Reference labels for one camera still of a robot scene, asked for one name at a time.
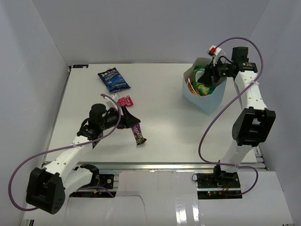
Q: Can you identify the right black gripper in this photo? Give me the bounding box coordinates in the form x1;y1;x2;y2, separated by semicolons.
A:
198;56;234;86

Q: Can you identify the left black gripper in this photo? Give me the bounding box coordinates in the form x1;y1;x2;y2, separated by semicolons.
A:
100;106;140;131

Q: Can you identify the green Fox's candy packet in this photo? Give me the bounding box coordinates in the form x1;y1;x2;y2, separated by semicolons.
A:
193;65;215;96

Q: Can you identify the orange chips bag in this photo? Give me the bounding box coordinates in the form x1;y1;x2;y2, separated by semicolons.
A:
186;78;200;97

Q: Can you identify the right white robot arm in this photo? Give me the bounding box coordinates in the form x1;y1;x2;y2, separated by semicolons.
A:
196;46;276;192

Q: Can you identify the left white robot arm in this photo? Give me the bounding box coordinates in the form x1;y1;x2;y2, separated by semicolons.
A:
26;104;141;214

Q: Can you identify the light blue paper bag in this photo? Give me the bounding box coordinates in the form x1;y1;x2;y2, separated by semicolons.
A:
182;57;227;115

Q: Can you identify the blue chips bag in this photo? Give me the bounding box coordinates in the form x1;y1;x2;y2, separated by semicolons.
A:
98;67;131;93

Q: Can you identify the purple M&M's packet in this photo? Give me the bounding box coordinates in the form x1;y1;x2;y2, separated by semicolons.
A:
132;124;147;145

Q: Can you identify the pink candy packet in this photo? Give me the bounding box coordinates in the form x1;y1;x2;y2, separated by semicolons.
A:
118;96;134;107

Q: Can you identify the white front cover board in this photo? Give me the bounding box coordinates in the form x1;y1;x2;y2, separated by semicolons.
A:
23;171;293;226

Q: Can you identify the aluminium table frame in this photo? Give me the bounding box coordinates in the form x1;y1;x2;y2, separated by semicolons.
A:
41;63;237;171

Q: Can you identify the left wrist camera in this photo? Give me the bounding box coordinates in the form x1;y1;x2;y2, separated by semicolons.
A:
105;94;120;109

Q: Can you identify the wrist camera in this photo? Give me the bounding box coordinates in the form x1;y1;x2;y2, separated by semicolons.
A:
207;45;222;58
105;94;120;109

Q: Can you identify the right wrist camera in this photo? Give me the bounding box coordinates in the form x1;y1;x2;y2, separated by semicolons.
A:
207;45;222;58

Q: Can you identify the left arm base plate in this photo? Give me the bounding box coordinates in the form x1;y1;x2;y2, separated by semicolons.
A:
77;173;115;192

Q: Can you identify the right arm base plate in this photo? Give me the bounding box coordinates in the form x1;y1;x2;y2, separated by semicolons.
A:
192;173;240;189

